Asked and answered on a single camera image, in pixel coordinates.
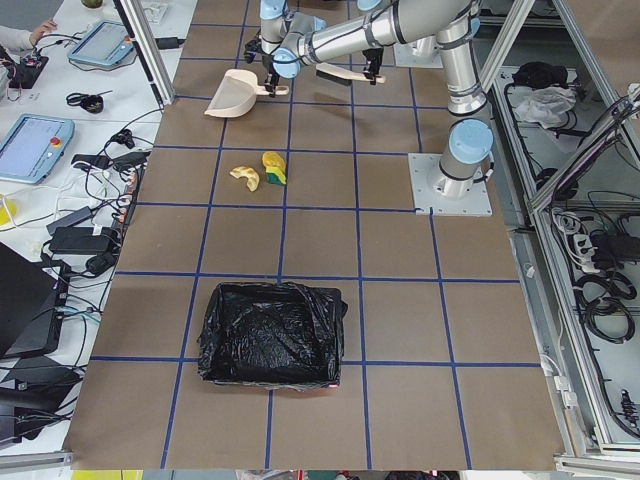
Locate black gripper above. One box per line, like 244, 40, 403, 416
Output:
362, 48, 383, 86
262, 54, 280, 98

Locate beige dustpan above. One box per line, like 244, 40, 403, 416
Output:
204, 69, 271, 118

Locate white hand brush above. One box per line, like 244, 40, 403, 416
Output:
316, 63, 386, 86

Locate yellow green sponge piece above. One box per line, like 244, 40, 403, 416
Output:
265, 166, 287, 186

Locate toy croissant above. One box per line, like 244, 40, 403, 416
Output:
229, 166, 260, 192

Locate black lined trash bin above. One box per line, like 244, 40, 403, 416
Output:
198, 282, 348, 391

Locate person hand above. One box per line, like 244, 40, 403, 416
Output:
29, 18, 58, 46

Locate black cloth bundle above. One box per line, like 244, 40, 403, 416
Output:
512, 62, 568, 89

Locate upper blue teach pendant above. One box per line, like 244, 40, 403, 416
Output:
67, 20, 134, 70

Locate blue teach pendant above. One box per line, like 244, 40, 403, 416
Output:
67, 20, 134, 70
1, 114, 75, 184

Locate crumpled white cloth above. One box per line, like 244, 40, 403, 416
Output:
515, 86, 576, 129

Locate power strip with plugs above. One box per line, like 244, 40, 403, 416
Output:
101, 165, 145, 234

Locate lower blue teach pendant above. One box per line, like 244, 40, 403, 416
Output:
1, 114, 75, 184

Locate black power adapter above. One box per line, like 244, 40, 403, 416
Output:
48, 227, 119, 255

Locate black laptop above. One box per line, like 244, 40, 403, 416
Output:
1, 245, 70, 359

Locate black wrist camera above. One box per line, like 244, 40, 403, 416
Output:
243, 38, 262, 64

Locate aluminium frame post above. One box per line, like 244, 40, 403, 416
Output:
113, 0, 175, 107

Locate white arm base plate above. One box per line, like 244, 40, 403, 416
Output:
408, 153, 493, 217

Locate right aluminium frame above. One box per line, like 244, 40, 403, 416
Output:
481, 1, 639, 479

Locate black coiled cables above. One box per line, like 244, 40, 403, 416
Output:
572, 277, 639, 346

